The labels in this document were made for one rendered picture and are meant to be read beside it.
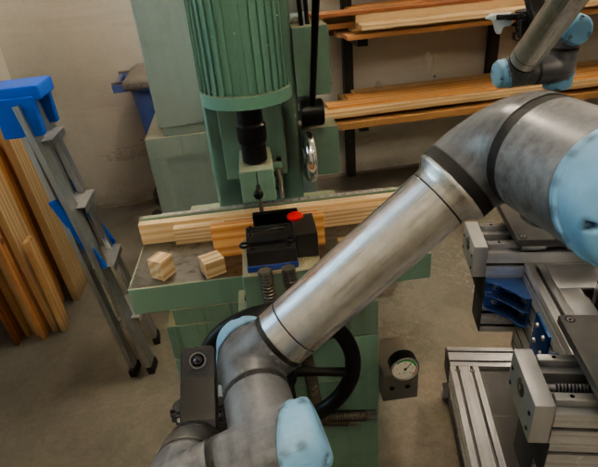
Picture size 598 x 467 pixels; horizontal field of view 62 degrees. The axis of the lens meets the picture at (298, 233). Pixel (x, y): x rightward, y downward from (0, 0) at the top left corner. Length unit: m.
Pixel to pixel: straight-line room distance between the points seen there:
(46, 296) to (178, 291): 1.53
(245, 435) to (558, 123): 0.40
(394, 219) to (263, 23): 0.49
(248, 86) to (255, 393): 0.56
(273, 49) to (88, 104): 2.67
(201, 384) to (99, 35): 2.92
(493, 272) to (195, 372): 0.88
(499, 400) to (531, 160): 1.29
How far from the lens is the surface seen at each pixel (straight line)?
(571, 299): 1.26
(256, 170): 1.00
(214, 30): 0.91
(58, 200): 1.85
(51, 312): 2.57
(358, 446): 1.36
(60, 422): 2.16
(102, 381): 2.24
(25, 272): 2.46
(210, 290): 1.00
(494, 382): 1.76
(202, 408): 0.67
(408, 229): 0.54
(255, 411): 0.52
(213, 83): 0.94
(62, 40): 3.48
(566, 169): 0.45
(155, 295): 1.02
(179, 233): 1.11
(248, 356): 0.58
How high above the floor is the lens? 1.44
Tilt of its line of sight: 29 degrees down
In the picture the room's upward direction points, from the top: 5 degrees counter-clockwise
